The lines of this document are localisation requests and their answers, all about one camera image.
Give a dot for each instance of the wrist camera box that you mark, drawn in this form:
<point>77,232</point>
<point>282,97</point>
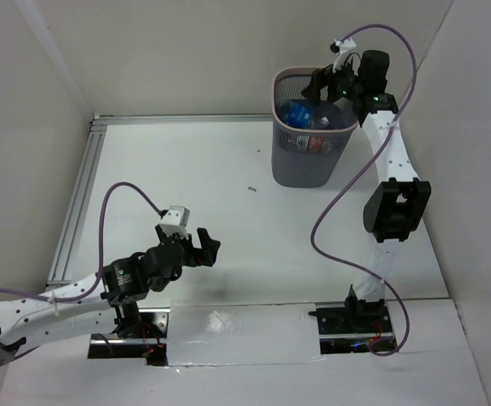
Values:
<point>175,221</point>
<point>341,49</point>

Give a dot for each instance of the grey mesh waste bin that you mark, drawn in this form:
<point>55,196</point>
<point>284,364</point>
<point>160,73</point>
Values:
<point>294,169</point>

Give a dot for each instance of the crushed blue cap bottle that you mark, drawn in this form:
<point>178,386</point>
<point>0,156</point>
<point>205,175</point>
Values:
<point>301,114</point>

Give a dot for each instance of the back aluminium rail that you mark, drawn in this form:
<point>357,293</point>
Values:
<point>104,121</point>

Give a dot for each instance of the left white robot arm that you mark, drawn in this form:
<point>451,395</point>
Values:
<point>106,299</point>

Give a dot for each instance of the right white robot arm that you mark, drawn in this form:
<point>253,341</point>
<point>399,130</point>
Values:
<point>397,205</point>

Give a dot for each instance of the red label water bottle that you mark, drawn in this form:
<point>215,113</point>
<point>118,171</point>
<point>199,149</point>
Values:
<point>315,145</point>

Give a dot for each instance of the front base mounting rail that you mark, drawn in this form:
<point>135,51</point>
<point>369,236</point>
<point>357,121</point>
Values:
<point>247,335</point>

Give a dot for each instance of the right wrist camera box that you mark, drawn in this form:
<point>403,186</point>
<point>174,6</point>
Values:
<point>341,49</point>

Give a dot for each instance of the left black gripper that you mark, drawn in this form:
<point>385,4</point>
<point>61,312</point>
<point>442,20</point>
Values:
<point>193,252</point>

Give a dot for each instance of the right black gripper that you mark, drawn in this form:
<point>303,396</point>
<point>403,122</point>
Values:
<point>324,77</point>

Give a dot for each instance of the left aluminium rail frame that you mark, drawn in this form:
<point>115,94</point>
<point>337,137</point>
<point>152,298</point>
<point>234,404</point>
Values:
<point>62,267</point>

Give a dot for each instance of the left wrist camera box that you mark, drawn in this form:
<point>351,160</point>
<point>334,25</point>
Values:
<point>175,221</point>

